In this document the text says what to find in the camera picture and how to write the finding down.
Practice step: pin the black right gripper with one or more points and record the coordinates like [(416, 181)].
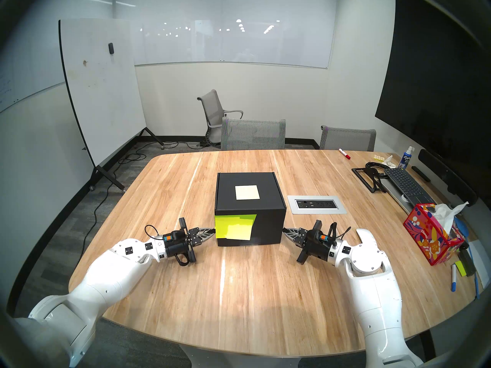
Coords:
[(312, 250)]

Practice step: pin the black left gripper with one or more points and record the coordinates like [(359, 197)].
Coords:
[(176, 248)]

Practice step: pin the black cardboard box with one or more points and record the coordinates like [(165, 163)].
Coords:
[(268, 225)]

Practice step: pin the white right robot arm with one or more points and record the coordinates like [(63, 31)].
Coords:
[(376, 294)]

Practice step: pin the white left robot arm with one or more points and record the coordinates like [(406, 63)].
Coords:
[(115, 263)]

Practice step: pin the red floral tissue box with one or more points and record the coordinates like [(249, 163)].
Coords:
[(427, 237)]

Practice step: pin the neon yellow sticky note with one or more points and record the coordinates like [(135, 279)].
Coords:
[(234, 227)]

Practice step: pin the silver table power outlet panel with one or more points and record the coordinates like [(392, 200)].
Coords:
[(317, 204)]

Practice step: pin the pale square sticky note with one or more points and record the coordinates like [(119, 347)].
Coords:
[(247, 192)]

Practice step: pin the black folding laptop stand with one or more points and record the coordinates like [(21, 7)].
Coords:
[(374, 179)]

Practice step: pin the red capped whiteboard marker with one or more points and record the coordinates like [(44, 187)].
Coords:
[(344, 153)]

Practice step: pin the silver keyboard tray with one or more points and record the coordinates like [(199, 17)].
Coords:
[(395, 196)]

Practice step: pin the grey mesh office chair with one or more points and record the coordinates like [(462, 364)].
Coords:
[(253, 134), (347, 139)]

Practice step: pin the crumpled white tissue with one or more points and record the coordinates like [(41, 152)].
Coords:
[(389, 161)]

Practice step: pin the black keyboard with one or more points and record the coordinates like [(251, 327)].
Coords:
[(406, 183)]

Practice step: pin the grey office chair with armrests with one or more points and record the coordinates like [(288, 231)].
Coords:
[(211, 106)]

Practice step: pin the whiteboard cleaner spray bottle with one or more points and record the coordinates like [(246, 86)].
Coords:
[(405, 161)]

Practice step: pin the black remote control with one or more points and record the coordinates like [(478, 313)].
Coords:
[(421, 173)]

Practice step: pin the white tissue sheet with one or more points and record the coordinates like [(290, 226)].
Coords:
[(445, 214)]

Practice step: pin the blue capped whiteboard marker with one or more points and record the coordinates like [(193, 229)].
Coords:
[(453, 278)]

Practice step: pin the black video conference bar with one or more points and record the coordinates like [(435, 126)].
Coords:
[(448, 177)]

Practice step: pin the blue plastic swatter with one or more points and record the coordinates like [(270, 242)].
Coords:
[(463, 227)]

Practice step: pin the yellow sticky note pad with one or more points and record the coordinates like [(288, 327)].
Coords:
[(461, 268)]

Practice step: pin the mobile whiteboard on stand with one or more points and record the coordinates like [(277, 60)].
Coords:
[(103, 99)]

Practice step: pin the black felt board eraser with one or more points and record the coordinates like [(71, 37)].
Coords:
[(468, 262)]

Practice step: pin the white paper sheet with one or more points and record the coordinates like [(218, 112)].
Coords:
[(483, 260)]

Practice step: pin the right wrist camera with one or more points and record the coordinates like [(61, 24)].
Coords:
[(322, 239)]

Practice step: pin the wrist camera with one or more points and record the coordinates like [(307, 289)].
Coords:
[(322, 239), (168, 236)]

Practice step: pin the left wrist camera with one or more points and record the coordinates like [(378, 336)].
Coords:
[(168, 236)]

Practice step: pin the large wall glass whiteboard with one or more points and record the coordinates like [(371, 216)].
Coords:
[(238, 41)]

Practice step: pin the large black wall screen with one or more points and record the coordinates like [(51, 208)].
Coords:
[(437, 83)]

